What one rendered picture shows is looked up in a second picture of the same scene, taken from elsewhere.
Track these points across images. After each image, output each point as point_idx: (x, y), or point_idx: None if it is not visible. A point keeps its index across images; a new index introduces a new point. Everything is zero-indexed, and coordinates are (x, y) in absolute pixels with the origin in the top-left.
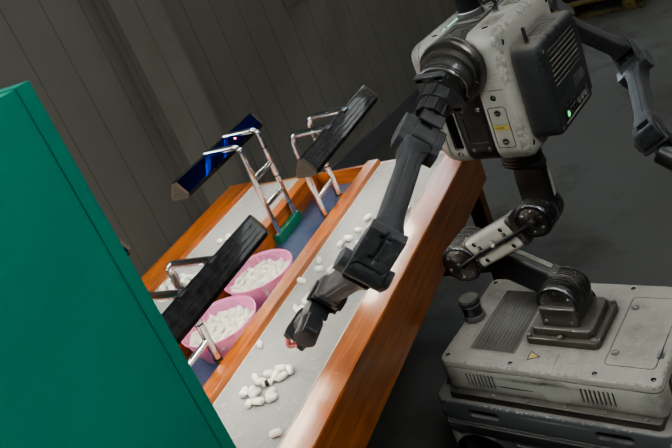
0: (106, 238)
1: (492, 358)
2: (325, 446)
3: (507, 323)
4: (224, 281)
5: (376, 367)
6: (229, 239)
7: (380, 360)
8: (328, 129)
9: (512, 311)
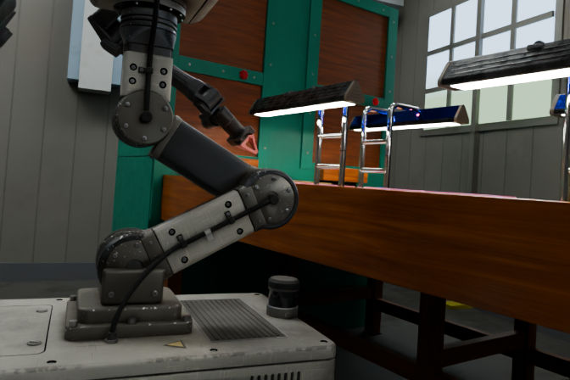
0: None
1: (199, 297)
2: (188, 186)
3: (225, 313)
4: (298, 102)
5: None
6: (329, 85)
7: None
8: (527, 47)
9: (237, 321)
